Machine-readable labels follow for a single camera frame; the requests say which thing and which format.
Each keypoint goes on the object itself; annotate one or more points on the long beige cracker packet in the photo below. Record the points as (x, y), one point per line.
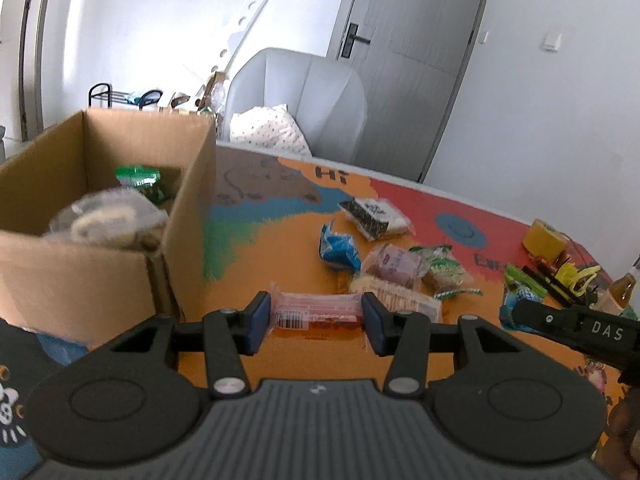
(410, 300)

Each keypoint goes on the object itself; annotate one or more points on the grey door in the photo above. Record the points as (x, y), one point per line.
(415, 75)

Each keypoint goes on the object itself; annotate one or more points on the clear biscuit packet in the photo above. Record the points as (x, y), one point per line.
(105, 217)

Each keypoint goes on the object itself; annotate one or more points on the yellow tape roll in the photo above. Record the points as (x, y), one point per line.
(542, 240)

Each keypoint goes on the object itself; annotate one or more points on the purple mochi packet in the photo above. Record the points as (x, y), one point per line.
(395, 262)

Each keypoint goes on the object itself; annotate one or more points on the black white snack packet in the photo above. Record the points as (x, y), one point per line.
(375, 216)

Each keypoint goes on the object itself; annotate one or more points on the blue green-edged snack packet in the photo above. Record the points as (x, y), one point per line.
(520, 290)

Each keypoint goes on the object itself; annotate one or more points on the cardboard box with packing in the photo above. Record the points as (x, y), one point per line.
(200, 97)

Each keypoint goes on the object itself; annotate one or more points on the dark green snack packet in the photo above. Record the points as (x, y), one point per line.
(140, 180)

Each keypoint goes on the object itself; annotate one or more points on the dotted white pillow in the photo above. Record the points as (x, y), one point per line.
(265, 130)

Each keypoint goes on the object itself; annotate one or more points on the grey armchair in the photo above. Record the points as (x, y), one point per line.
(310, 100)

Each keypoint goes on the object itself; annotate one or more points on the white wall switch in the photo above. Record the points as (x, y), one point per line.
(552, 42)

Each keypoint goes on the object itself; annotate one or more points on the pink clear snack packet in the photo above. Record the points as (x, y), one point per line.
(320, 310)

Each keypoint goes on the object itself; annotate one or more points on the white foam board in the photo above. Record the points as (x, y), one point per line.
(245, 35)

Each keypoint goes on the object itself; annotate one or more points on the pale green snack packet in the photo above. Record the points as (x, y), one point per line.
(447, 270)

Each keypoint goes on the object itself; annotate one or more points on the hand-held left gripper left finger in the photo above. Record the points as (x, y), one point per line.
(258, 322)

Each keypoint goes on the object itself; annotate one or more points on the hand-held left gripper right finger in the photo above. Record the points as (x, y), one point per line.
(372, 327)

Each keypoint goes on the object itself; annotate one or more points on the blue candy packet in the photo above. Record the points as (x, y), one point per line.
(341, 249)

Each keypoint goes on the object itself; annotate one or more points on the black shoe rack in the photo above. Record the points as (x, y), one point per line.
(107, 95)

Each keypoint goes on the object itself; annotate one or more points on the brown cardboard box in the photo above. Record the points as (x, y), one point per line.
(100, 270)

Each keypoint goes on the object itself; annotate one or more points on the glass bottle amber drink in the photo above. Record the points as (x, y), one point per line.
(620, 295)

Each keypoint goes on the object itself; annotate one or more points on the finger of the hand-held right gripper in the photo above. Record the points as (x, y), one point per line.
(542, 316)

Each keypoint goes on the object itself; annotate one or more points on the blue item on rack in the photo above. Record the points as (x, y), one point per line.
(140, 97)

